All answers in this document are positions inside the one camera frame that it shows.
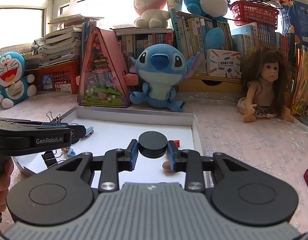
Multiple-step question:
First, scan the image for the light blue hair clip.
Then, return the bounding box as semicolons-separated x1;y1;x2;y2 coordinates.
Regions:
85;126;94;138

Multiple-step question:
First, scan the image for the brown hazelnut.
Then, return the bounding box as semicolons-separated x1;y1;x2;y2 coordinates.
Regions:
162;161;172;172

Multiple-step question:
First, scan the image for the small blue figurine charm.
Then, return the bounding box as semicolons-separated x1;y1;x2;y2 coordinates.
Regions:
61;147;76;158

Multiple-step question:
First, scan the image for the black binder clip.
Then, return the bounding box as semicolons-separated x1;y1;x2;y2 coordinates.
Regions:
42;151;68;168
46;111;62;123

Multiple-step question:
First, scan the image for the person's left hand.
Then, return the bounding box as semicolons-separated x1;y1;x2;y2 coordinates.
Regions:
0;158;14;213

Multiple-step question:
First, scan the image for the black binder clip on box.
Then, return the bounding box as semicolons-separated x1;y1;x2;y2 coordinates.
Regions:
46;111;62;123

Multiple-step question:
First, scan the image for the white shallow cardboard box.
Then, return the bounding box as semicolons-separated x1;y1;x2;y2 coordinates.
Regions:
12;105;210;188

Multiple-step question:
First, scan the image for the Doraemon plush toy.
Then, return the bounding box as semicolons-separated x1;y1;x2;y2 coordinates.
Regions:
0;51;37;109

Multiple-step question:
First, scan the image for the red plastic crate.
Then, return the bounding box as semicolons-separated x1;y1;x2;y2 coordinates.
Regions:
25;60;81;94

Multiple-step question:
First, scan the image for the pink triangular diorama house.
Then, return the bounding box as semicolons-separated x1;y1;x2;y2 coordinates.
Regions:
78;27;139;107

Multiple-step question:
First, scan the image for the wooden drawer shelf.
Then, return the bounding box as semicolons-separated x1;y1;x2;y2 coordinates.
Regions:
177;75;241;94

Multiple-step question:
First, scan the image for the stack of books and papers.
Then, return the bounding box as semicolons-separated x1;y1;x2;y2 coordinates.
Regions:
21;14;103;66

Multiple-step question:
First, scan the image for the Stitch blue plush toy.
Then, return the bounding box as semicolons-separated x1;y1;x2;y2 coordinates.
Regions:
130;44;202;112

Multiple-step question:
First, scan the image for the white colourful stationery box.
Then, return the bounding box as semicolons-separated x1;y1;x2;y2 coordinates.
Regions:
207;49;241;79

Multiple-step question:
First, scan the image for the row of upright books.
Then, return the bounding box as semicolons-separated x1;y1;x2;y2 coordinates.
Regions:
114;11;308;79

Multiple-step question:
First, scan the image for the brown haired baby doll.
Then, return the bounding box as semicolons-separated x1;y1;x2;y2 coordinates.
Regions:
237;45;295;122

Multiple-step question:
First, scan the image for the pink white bunny plush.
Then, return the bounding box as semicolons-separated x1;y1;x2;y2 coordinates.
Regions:
133;0;170;29

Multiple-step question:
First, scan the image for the blue white plush toy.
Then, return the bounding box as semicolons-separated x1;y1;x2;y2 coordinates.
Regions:
183;0;228;49

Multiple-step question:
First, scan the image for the red plastic basket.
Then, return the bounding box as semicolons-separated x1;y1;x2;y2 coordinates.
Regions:
229;0;279;29

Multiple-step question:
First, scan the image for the blue cardboard box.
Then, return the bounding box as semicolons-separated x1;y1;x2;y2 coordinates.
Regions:
277;0;308;47

